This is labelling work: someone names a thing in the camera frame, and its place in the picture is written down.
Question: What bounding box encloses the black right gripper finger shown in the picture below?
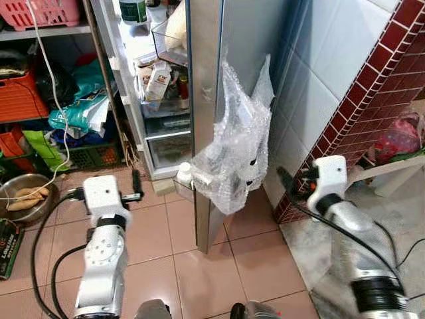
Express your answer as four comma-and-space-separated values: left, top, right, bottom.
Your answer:
277, 166, 298, 195

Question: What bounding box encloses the clear fridge door bin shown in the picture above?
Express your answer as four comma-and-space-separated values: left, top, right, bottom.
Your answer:
151, 19, 191, 67

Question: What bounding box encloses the clear crisper drawer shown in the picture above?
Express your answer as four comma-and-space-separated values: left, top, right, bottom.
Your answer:
145, 130, 193, 170

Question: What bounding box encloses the white plastic bottle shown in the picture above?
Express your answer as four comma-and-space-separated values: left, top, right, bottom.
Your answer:
176, 163, 200, 190

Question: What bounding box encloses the dark green plastic crate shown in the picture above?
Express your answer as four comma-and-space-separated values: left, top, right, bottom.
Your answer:
63, 141, 124, 170

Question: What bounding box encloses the clear bubble wrap bag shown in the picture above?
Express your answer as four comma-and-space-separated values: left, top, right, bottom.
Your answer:
191, 54, 274, 215

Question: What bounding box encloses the blue cloth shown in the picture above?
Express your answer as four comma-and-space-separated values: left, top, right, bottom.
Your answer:
50, 126, 114, 147

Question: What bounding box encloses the silver refrigerator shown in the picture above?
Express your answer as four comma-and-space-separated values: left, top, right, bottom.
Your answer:
90, 0, 197, 181

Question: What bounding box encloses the teal printed plastic bag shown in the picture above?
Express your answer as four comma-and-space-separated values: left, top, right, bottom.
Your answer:
48, 60, 110, 134

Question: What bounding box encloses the white low bench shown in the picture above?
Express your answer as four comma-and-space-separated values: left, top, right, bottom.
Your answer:
345, 156, 425, 197

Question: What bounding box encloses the pale brown sweet potato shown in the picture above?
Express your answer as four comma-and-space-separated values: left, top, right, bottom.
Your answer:
15, 187, 51, 200
5, 197, 42, 212

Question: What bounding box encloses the white printed drink carton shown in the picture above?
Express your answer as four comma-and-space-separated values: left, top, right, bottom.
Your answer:
143, 60, 172, 102

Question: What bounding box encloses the lime green bag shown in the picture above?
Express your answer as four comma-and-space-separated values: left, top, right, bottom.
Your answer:
23, 130, 70, 170

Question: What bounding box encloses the pink red cloth bag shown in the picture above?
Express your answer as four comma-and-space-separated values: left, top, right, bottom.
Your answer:
373, 113, 422, 163

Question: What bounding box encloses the red tiled partition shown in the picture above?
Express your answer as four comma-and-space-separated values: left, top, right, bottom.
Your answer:
274, 0, 425, 225

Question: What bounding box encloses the round metal bowl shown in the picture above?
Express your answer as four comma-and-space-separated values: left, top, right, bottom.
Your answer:
0, 174, 59, 225

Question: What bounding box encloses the grey left robot leg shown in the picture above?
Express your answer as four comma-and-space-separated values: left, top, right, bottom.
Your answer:
133, 299, 172, 319

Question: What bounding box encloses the grey robot leg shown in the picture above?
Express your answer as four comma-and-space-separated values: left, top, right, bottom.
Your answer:
229, 300, 283, 319
133, 299, 172, 319

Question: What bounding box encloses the silver refrigerator door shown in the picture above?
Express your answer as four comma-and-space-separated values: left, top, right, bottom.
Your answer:
186, 0, 293, 253

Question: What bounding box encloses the black plastic bag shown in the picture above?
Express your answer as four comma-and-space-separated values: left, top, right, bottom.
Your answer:
33, 63, 77, 107

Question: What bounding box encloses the orange plastic crate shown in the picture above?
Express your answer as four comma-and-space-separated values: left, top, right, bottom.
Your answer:
0, 72, 48, 124
0, 126, 34, 160

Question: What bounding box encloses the dark green printed box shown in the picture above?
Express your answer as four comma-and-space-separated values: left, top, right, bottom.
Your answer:
0, 218, 26, 280

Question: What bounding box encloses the grey right robot leg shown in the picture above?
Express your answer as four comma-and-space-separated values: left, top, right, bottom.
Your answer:
229, 300, 283, 319

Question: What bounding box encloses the grey metal shelf rack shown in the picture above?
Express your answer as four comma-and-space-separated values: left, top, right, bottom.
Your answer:
0, 0, 130, 170

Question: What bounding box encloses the pink plastic basket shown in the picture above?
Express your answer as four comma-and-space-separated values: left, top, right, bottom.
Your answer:
0, 0, 82, 32

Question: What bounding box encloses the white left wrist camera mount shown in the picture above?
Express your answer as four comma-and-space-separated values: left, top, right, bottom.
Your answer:
82, 175, 128, 228

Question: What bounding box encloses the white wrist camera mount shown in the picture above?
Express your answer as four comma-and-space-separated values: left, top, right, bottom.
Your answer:
307, 156, 348, 212
82, 175, 128, 228

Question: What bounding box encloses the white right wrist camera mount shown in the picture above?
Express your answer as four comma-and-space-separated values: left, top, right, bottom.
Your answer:
307, 156, 348, 212

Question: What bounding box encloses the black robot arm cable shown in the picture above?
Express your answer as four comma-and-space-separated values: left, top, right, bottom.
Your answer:
30, 189, 86, 319
50, 243, 90, 319
289, 196, 402, 293

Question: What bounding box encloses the thin white cable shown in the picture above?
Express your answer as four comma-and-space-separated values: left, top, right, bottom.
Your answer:
0, 0, 72, 203

